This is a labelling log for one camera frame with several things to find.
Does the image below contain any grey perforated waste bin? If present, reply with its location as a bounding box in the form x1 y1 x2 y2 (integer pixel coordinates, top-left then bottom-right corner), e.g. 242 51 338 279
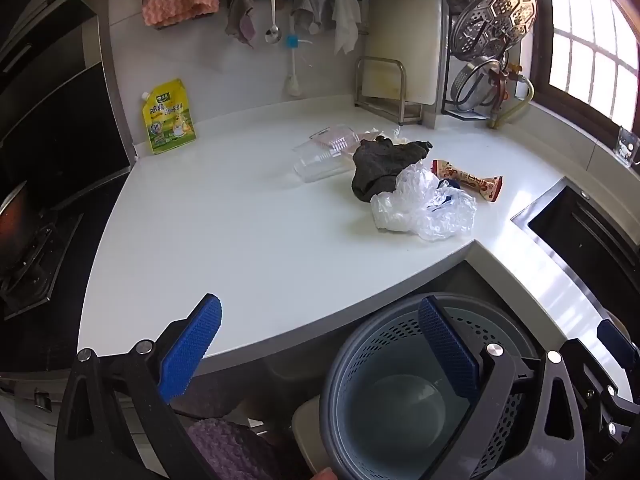
320 291 586 480

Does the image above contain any white hanging cloth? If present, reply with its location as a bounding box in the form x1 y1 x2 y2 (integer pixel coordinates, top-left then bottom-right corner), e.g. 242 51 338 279
331 0 362 56

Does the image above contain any metal cutting board rack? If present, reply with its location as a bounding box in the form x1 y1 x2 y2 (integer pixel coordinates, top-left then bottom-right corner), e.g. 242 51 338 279
354 57 425 126

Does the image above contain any clear plastic bag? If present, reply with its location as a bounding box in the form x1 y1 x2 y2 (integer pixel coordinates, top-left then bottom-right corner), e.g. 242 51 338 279
370 162 478 241

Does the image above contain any metal cabinet handle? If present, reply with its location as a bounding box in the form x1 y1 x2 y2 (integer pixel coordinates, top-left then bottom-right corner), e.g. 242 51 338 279
30 387 56 413

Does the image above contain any black range hood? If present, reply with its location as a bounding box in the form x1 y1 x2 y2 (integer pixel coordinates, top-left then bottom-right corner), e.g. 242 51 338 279
0 0 133 211

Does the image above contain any clear plastic cup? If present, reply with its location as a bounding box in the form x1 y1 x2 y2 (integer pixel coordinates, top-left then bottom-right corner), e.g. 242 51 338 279
292 140 358 182

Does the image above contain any black gas stove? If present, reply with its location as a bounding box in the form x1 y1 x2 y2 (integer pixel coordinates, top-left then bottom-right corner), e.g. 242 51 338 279
0 210 85 321

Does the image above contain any steel kitchen sink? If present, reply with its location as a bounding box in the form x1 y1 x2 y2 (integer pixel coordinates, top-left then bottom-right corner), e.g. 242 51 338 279
511 177 640 321

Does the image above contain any white cutting board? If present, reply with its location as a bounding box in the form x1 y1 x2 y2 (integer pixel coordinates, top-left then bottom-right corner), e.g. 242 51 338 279
361 0 443 106

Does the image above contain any barred window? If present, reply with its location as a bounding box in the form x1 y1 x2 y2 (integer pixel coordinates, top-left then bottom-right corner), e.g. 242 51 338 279
530 0 640 133

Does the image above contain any purple fuzzy cloth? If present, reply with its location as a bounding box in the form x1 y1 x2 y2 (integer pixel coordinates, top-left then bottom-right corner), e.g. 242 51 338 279
187 417 281 480

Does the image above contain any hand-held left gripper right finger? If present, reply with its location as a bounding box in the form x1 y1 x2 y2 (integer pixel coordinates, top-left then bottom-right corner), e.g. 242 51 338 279
418 295 586 480

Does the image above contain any dark cloth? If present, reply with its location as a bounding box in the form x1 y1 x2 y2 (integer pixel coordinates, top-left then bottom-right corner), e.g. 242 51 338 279
351 136 434 204

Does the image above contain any perforated metal steamer plate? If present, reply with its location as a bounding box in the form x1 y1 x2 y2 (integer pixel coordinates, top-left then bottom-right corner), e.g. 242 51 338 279
457 0 538 56

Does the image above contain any black dish rack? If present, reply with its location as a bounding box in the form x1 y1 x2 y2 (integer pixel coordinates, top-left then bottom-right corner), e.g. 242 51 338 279
440 0 523 122

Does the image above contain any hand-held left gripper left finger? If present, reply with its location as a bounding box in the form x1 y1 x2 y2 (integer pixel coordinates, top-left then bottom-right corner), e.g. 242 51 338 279
55 292 223 480

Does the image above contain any beige plastic base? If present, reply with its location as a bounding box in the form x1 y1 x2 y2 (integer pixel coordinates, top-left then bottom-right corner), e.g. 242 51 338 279
291 394 326 476

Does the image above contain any yellow gas hose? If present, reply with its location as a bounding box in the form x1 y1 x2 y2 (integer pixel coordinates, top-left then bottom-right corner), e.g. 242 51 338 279
489 77 535 130

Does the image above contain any yellow seasoning pouch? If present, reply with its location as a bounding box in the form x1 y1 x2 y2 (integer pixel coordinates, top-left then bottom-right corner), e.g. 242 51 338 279
140 78 197 156

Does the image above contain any crumpled white wrapper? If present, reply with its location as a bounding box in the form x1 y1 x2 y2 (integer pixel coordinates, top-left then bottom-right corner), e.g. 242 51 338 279
357 125 408 143

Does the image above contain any metal ladle spoon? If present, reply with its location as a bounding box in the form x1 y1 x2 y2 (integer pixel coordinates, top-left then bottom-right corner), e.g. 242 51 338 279
264 0 282 44

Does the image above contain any round metal pot lid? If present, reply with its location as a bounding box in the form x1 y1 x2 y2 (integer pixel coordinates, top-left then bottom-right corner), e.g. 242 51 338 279
450 55 503 111

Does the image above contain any white brush with blue band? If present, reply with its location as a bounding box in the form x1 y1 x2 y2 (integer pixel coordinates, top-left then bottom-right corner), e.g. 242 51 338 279
284 15 306 98

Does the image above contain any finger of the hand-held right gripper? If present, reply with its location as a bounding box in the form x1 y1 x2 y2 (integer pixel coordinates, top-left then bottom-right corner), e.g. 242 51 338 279
596 319 638 361
562 338 633 413

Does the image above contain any orange snack wrapper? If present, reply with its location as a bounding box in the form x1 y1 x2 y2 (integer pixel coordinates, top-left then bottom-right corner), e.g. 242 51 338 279
431 159 504 203

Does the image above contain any purple grey hanging cloth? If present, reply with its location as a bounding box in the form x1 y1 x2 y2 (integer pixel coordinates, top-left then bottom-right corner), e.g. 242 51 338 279
225 0 258 48

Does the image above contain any pink sponge cloth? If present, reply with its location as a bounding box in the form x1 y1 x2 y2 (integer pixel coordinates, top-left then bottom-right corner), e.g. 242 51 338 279
141 0 220 28

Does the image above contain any red gas valve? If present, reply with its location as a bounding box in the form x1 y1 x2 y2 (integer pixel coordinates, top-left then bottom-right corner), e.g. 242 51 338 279
492 62 523 111

